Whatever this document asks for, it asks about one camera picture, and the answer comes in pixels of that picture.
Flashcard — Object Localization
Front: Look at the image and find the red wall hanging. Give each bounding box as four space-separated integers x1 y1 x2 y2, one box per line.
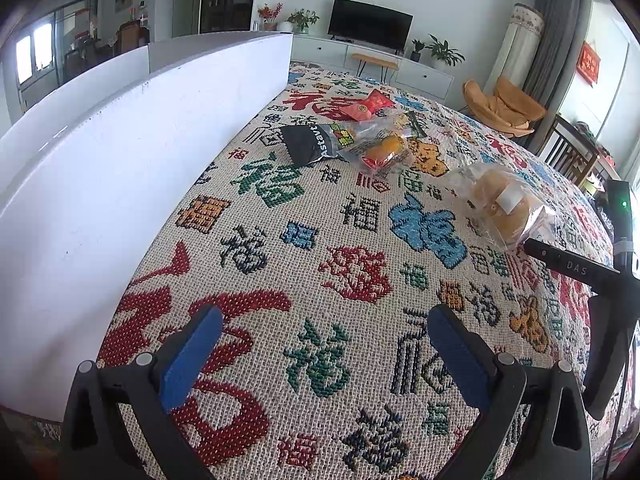
576 42 601 86

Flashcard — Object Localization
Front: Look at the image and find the orange lounge chair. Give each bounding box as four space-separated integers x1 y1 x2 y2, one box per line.
462 76 548 137

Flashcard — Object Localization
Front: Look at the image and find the clear green-edged snack packet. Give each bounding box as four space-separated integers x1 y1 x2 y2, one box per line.
385 111 429 141

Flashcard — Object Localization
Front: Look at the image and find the vase of red flowers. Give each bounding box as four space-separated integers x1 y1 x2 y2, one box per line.
257 2 283 31

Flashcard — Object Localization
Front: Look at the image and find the clear packet with orange pastry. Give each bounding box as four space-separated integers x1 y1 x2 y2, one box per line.
340 120 417 177

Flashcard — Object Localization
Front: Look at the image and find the white television cabinet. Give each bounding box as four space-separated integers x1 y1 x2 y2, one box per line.
290 34 456 101

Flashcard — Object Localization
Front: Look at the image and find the black television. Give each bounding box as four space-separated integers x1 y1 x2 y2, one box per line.
327 0 415 56

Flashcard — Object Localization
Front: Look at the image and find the printed woven tablecloth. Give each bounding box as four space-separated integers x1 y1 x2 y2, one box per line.
30 60 631 480

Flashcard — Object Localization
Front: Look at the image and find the red snack packet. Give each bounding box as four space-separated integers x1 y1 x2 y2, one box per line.
342 89 396 122

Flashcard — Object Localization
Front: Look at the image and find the clear bag of bread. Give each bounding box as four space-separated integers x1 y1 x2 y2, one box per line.
442 162 557 252

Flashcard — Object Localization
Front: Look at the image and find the black cable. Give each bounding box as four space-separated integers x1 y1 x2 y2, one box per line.
602 355 632 480

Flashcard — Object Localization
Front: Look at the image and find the standing air conditioner floral cover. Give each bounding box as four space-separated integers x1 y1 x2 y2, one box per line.
489 2 547 93

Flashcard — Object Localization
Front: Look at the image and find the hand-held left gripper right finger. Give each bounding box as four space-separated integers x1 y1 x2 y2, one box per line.
427 304 593 480

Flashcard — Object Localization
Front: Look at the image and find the dark wooden chair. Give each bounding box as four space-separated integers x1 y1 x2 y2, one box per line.
535 114 601 188

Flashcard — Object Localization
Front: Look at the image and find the wooden stool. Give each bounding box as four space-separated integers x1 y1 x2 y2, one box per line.
351 52 401 83

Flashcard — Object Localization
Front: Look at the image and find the black snack packet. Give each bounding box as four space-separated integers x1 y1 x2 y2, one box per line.
279 124 360 168

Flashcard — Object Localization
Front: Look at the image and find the large leafy potted plant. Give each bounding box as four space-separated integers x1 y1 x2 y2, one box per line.
425 35 466 71

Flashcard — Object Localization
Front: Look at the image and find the green potted plant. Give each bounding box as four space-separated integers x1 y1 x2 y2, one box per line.
286 8 321 35

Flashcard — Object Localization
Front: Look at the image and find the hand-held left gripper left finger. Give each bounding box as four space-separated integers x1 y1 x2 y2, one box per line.
59 304 224 480

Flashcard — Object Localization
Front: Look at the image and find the grey curtain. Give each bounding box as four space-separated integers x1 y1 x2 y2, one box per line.
522 0 586 111

